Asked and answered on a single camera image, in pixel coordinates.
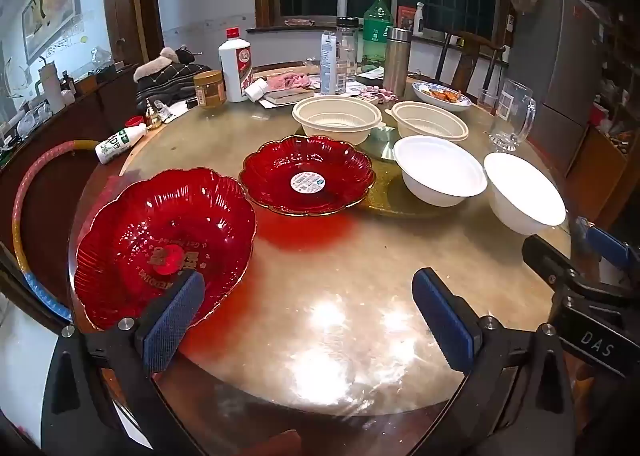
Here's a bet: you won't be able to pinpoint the dark wooden sideboard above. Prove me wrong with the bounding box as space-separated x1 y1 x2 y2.
0 63 151 331

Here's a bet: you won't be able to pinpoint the tall white plastic package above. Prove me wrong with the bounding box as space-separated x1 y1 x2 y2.
320 30 348 95

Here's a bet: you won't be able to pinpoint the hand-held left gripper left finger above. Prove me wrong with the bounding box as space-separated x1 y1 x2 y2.
42 268 207 456

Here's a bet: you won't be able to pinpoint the red plate with white sticker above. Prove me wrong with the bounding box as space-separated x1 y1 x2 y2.
238 135 376 217

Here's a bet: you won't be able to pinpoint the dark quilted jacket fur trim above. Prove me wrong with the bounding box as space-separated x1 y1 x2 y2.
132 46 213 109

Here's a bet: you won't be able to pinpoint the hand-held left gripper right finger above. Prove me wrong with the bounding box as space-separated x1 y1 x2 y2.
411 267 596 456

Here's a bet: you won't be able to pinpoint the wooden cabinet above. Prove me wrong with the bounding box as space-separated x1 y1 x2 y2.
565 121 640 237

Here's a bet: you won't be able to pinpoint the cluttered shelf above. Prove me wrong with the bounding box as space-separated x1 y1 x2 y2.
595 0 640 157

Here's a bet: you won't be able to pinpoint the pink cloth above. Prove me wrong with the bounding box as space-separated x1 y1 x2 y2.
265 72 312 91

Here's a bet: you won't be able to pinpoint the white liquor bottle red cap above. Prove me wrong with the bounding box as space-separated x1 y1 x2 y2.
218 28 252 103

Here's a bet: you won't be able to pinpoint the beige plastic bowl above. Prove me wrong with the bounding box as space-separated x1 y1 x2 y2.
384 100 469 141
292 96 387 147

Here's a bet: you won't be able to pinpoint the dark wooden chair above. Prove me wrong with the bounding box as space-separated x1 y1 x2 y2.
434 30 506 91

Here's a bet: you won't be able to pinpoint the grey refrigerator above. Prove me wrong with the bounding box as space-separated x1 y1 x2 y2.
505 0 616 177

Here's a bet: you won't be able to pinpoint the blue patterned plate with food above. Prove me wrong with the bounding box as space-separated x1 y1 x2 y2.
411 80 472 112

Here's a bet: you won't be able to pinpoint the red plate with red label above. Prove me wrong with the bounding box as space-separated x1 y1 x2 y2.
73 167 257 331

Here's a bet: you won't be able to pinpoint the small white cup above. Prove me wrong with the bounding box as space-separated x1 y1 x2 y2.
244 78 271 102

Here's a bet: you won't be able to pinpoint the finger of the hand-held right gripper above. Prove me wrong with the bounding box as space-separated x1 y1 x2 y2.
575 217 632 269
521 234 640 309

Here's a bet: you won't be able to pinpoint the clear glass mug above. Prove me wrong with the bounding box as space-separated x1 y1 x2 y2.
488 78 537 153

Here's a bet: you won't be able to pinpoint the keys with pink charm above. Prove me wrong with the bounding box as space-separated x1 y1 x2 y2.
360 86 398 104

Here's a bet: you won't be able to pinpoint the clear jar with black lid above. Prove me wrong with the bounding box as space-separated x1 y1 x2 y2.
336 16 360 81

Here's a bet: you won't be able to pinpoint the white tumbler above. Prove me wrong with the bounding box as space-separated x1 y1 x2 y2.
36 63 66 111

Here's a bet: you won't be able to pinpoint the peanut butter jar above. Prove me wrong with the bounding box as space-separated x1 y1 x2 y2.
193 70 227 109

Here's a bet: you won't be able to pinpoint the grey booklet with papers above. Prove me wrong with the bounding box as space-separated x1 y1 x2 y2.
257 86 321 109

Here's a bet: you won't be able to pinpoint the white squeeze bottle red cap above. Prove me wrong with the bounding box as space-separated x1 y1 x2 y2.
94 117 147 165

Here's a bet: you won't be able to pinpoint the pink gold blue hula hoop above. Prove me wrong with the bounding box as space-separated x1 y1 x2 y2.
12 138 108 324

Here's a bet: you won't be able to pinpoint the white disposable bowl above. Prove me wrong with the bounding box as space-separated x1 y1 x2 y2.
393 135 488 207
483 152 567 237

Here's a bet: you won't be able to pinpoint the red box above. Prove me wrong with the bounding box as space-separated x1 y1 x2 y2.
397 4 417 34

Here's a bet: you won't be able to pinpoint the small gold perfume bottle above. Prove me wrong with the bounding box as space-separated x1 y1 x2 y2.
144 98 173 131

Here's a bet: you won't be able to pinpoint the green plastic bottle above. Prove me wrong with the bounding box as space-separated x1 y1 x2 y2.
362 0 394 67

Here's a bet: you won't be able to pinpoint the steel thermos flask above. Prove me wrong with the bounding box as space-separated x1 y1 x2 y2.
382 27 412 97

